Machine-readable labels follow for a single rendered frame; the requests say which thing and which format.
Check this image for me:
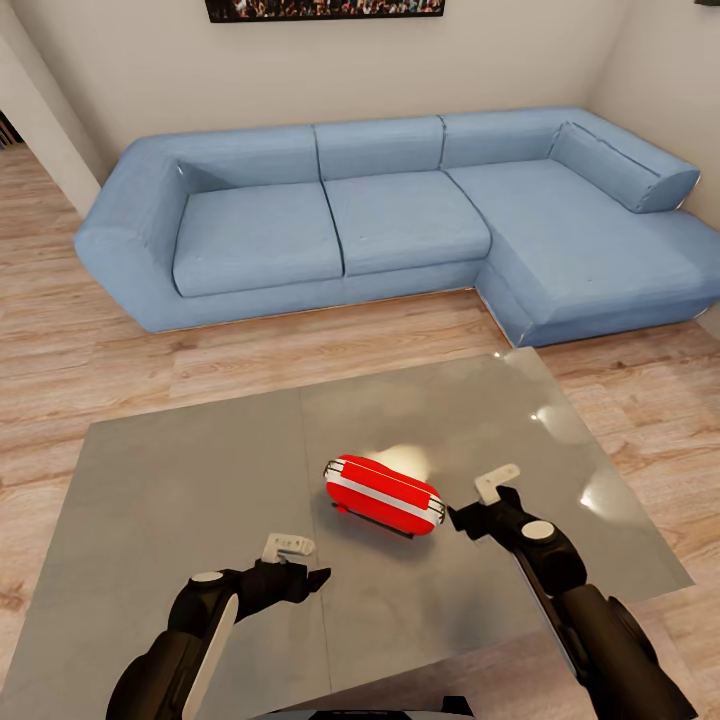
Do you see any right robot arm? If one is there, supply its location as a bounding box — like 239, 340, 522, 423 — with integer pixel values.
446, 463, 699, 720

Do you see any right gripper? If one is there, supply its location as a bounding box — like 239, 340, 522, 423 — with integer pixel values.
446, 487, 525, 541

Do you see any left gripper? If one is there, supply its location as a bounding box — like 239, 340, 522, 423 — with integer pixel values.
248, 559, 331, 612

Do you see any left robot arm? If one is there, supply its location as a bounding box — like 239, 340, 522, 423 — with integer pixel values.
106, 533, 331, 720

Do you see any radio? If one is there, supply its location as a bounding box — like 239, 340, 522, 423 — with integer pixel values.
323, 455, 446, 540

